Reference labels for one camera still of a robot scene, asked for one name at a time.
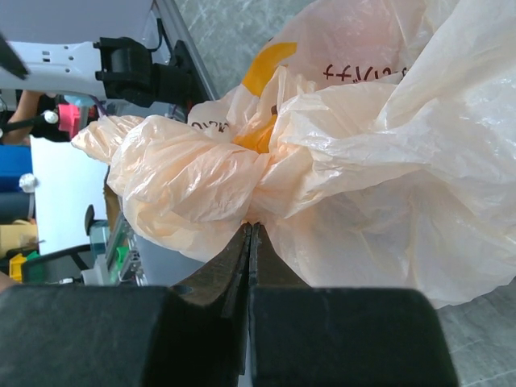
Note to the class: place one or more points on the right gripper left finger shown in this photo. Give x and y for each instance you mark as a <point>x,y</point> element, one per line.
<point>189,334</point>

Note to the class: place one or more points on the aluminium rail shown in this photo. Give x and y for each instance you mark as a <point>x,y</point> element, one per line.
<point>184,47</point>

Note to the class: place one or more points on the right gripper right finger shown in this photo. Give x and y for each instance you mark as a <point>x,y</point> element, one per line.
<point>306,336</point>

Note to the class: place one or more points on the orange plastic bag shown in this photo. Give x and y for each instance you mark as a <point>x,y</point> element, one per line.
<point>375,141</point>

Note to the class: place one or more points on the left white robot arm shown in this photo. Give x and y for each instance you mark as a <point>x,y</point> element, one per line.
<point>108,69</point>

